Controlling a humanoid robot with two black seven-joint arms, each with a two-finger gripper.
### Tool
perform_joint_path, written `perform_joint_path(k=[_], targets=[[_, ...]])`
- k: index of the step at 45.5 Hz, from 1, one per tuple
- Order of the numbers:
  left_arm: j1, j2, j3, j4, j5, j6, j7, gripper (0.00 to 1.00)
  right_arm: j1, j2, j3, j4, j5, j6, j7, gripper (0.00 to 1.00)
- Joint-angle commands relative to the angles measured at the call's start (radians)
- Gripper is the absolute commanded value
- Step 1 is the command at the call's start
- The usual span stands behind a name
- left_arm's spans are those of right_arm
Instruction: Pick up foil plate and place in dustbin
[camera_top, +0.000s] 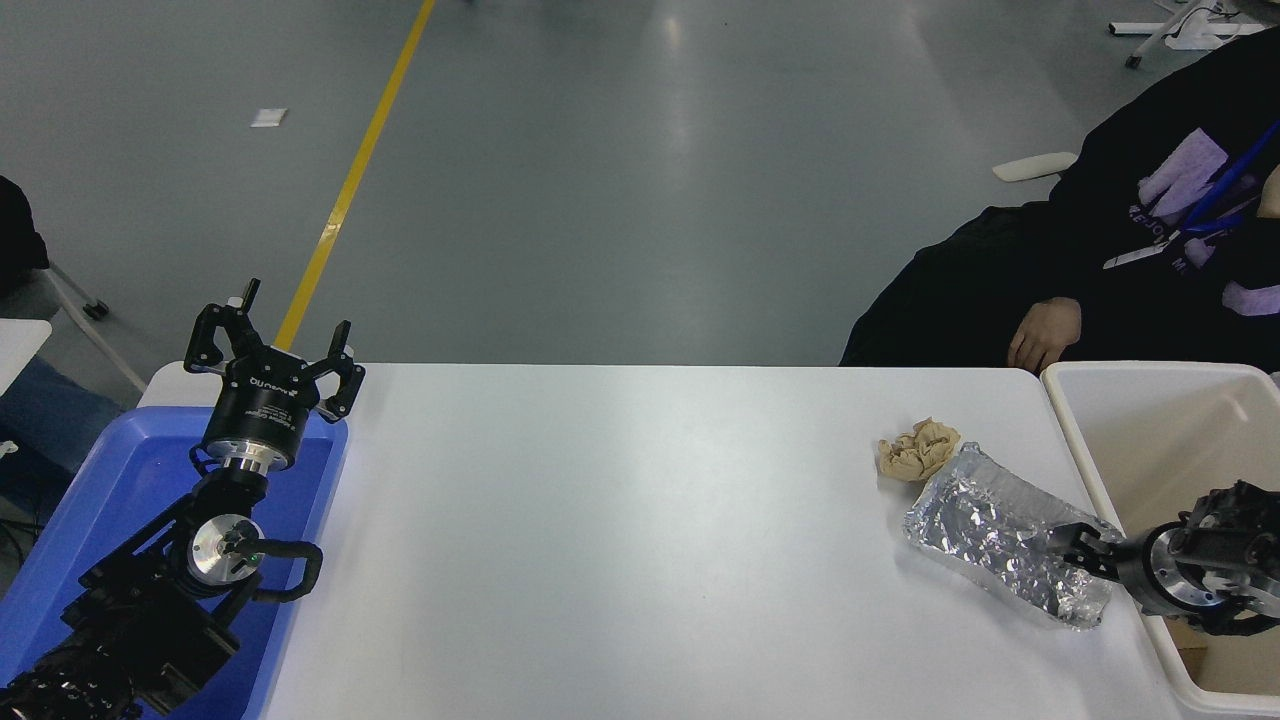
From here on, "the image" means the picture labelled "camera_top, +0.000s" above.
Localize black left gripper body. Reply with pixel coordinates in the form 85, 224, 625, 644
203, 346, 322, 464

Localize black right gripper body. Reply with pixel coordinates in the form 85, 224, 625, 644
1116, 530, 1167, 613

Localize foil tray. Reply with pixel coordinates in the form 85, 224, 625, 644
905, 442, 1126, 633

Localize person's hand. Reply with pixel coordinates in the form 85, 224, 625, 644
1007, 297, 1084, 376

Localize brown cardboard piece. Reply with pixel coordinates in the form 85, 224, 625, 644
1165, 622, 1208, 674

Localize large pale plastic bin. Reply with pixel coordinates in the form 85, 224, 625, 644
1040, 360, 1280, 720

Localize blue plastic tray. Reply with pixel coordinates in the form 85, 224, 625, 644
0, 405, 349, 720

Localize crumpled tan paper ball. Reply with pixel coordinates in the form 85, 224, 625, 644
878, 418, 962, 486

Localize small white table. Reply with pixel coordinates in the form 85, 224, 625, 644
0, 318, 53, 396

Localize person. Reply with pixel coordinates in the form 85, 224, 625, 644
0, 175, 123, 501
840, 25, 1280, 369

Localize white chair armrest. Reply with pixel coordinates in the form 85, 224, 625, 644
992, 152, 1079, 183

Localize white wheeled stand base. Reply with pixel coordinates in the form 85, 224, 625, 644
1108, 0, 1271, 69

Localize grey chair leg frame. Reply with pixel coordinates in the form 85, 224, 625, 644
40, 262, 149, 393

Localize blue lanyard strap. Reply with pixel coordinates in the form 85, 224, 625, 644
1180, 120, 1280, 246

